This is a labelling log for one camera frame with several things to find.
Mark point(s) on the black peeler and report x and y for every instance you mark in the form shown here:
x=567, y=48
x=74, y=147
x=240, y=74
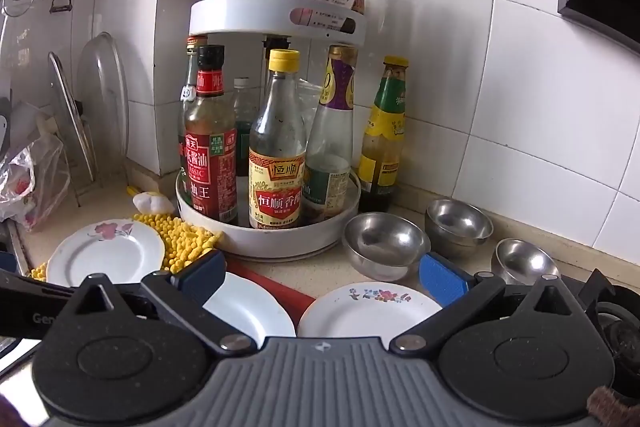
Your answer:
x=61, y=3

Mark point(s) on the large steel bowl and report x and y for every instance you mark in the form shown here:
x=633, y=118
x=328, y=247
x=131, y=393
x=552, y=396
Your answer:
x=385, y=239

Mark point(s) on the glass pot lid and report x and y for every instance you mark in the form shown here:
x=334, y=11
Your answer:
x=102, y=82
x=67, y=107

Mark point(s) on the brown fuzzy cloth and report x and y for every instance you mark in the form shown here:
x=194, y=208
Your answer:
x=605, y=404

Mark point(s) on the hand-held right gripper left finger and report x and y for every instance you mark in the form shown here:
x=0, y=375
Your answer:
x=200, y=274

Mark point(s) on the small floral white plate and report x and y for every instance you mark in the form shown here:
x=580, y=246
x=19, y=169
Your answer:
x=360, y=312

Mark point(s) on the green glass bottle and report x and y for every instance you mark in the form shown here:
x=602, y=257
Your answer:
x=189, y=77

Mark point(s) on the purple label clear bottle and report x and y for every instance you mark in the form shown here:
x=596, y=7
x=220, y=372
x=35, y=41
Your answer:
x=330, y=142

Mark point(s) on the garlic bulb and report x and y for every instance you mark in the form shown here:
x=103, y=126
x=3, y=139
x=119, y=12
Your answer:
x=150, y=202

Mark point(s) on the green yellow label sauce bottle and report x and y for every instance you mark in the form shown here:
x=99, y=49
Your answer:
x=382, y=127

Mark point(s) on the yellow cap vinegar bottle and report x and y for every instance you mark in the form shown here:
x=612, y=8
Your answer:
x=277, y=202

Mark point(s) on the clear plastic bag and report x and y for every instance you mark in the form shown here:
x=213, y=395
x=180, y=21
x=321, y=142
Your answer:
x=35, y=177

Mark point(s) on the black gas stove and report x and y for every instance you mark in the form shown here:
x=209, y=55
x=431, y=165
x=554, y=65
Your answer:
x=620, y=337

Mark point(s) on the pink flower white plate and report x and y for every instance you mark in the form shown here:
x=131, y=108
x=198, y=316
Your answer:
x=105, y=254

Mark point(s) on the plain white plate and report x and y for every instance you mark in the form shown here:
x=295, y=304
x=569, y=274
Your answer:
x=250, y=312

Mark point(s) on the red mat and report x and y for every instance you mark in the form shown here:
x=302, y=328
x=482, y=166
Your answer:
x=285, y=292

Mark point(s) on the red label soy sauce bottle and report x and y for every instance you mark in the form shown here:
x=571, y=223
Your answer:
x=210, y=167

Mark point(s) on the white round tray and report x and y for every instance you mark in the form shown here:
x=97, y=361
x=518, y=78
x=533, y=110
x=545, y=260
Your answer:
x=280, y=14

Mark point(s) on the yellow chenille cloth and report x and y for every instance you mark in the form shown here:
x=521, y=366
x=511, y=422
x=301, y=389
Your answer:
x=180, y=242

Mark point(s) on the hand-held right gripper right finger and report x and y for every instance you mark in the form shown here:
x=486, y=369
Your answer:
x=442, y=277

